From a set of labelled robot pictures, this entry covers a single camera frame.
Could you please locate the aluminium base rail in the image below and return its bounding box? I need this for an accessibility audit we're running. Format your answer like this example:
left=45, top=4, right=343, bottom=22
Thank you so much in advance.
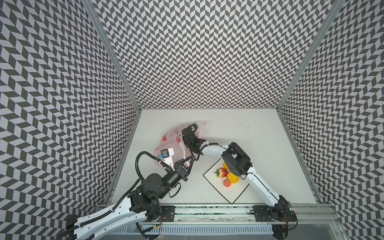
left=95, top=203, right=343, bottom=226

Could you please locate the aluminium corner post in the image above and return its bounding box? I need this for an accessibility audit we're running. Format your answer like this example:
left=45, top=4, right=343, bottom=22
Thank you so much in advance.
left=276, top=0, right=346, bottom=113
left=82, top=0, right=141, bottom=112

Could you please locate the yellow fake citrus fruit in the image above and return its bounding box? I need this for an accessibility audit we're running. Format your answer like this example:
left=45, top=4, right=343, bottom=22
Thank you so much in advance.
left=227, top=172, right=240, bottom=184

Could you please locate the aluminium corner post left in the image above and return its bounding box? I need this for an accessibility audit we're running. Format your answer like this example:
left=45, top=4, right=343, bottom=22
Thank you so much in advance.
left=82, top=0, right=141, bottom=112

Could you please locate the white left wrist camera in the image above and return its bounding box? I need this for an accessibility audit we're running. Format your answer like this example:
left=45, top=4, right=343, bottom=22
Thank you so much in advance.
left=161, top=148, right=175, bottom=170

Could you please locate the small pink fake peach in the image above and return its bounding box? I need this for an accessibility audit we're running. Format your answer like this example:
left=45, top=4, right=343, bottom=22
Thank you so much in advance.
left=224, top=180, right=232, bottom=188

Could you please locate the pink translucent plastic bag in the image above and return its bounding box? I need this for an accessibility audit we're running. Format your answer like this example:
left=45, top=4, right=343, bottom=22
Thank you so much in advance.
left=154, top=122, right=206, bottom=170

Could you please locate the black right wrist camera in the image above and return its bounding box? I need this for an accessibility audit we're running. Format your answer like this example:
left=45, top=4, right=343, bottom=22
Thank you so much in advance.
left=189, top=124, right=199, bottom=132

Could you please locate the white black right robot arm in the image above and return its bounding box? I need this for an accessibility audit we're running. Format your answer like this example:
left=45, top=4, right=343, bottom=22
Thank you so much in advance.
left=182, top=125, right=298, bottom=224

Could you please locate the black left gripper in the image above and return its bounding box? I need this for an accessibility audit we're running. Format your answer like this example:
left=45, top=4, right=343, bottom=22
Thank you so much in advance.
left=156, top=155, right=196, bottom=201

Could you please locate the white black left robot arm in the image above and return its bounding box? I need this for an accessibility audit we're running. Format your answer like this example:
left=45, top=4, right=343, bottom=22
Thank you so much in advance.
left=56, top=151, right=195, bottom=240

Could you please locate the aluminium corner post right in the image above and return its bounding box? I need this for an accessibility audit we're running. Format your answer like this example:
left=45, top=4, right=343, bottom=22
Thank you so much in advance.
left=276, top=0, right=346, bottom=113

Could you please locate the white square mat black border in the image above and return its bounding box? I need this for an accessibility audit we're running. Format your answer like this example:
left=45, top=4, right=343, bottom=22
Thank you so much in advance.
left=204, top=159, right=249, bottom=204

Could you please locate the red fake strawberry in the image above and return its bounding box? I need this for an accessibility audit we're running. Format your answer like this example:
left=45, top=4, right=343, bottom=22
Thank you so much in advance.
left=215, top=168, right=229, bottom=179

